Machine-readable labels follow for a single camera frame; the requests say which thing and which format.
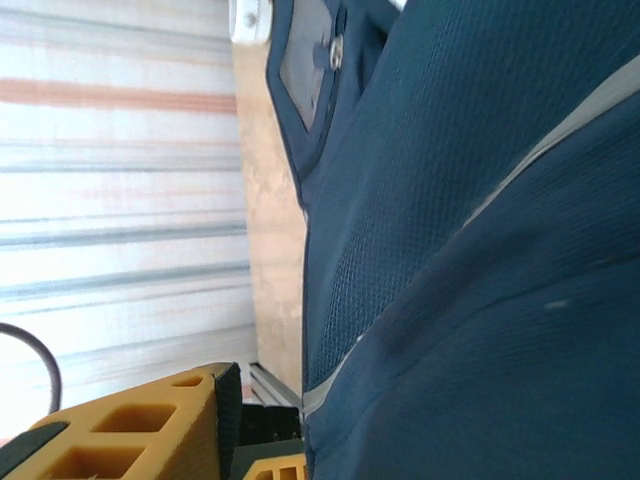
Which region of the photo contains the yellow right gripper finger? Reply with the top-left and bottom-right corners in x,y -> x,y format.
0,362 -> 244,480

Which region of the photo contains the navy blue backpack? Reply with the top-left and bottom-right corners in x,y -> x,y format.
267,0 -> 640,480

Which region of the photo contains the white round case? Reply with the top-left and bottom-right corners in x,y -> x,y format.
228,0 -> 275,46

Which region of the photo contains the translucent striped side panel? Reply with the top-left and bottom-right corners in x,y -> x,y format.
0,0 -> 256,401

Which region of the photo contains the aluminium mounting rail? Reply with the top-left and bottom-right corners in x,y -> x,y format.
242,362 -> 304,407

